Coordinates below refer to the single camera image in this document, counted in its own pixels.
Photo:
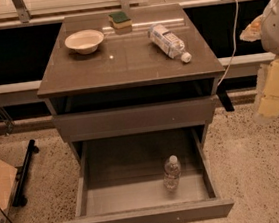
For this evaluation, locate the white bowl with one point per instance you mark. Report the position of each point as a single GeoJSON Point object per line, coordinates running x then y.
{"type": "Point", "coordinates": [85, 41]}

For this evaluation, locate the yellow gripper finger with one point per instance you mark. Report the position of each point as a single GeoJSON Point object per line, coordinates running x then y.
{"type": "Point", "coordinates": [267, 98]}
{"type": "Point", "coordinates": [252, 32]}

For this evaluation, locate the grey drawer cabinet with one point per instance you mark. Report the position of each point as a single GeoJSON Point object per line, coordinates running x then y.
{"type": "Point", "coordinates": [127, 69]}

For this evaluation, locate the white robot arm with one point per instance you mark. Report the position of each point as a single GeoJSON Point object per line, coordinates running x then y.
{"type": "Point", "coordinates": [266, 29]}

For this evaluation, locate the lying labelled water bottle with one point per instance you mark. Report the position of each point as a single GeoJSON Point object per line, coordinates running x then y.
{"type": "Point", "coordinates": [168, 42]}

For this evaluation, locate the closed grey top drawer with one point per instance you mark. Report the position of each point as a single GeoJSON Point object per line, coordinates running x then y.
{"type": "Point", "coordinates": [125, 121]}

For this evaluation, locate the small clear water bottle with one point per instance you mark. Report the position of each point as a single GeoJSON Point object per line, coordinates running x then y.
{"type": "Point", "coordinates": [172, 172]}

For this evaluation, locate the black bar stand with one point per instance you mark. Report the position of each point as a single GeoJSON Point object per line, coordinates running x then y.
{"type": "Point", "coordinates": [22, 173]}

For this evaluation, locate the open grey middle drawer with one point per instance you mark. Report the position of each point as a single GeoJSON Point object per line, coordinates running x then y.
{"type": "Point", "coordinates": [121, 181]}

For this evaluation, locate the green yellow sponge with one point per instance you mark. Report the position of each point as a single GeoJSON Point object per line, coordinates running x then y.
{"type": "Point", "coordinates": [119, 19]}

